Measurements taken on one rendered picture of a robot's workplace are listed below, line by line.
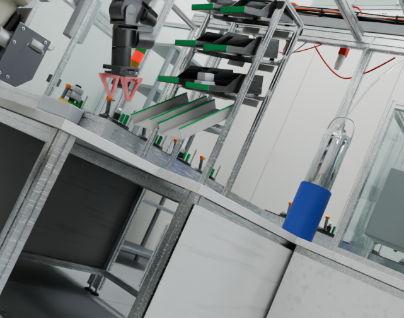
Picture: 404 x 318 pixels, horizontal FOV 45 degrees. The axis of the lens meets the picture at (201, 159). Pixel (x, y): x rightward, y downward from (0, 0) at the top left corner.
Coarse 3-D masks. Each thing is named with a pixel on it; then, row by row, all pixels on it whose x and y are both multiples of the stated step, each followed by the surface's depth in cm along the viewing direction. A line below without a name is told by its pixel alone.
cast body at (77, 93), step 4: (72, 88) 227; (76, 88) 226; (80, 88) 227; (68, 92) 226; (72, 92) 225; (76, 92) 226; (80, 92) 228; (68, 96) 225; (72, 96) 225; (76, 96) 227; (80, 96) 228; (76, 100) 228; (80, 100) 229
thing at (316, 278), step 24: (312, 264) 190; (336, 264) 186; (360, 264) 180; (288, 288) 191; (312, 288) 186; (336, 288) 182; (360, 288) 177; (384, 288) 174; (288, 312) 188; (312, 312) 183; (336, 312) 179; (360, 312) 174; (384, 312) 170
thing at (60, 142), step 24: (0, 120) 155; (24, 120) 144; (48, 144) 129; (72, 144) 130; (48, 168) 127; (24, 192) 128; (48, 192) 128; (24, 216) 125; (0, 240) 127; (24, 240) 127; (0, 264) 124; (0, 288) 125
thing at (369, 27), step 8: (304, 16) 299; (312, 16) 296; (304, 24) 297; (312, 24) 294; (320, 24) 291; (328, 24) 288; (336, 24) 285; (344, 24) 282; (368, 24) 274; (376, 24) 271; (384, 24) 268; (392, 24) 266; (368, 32) 273; (376, 32) 270; (384, 32) 267; (392, 32) 264; (400, 32) 262
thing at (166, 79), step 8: (184, 72) 199; (192, 72) 201; (200, 72) 204; (216, 72) 193; (232, 72) 199; (160, 80) 190; (168, 80) 186; (176, 80) 182; (184, 80) 184; (192, 80) 186
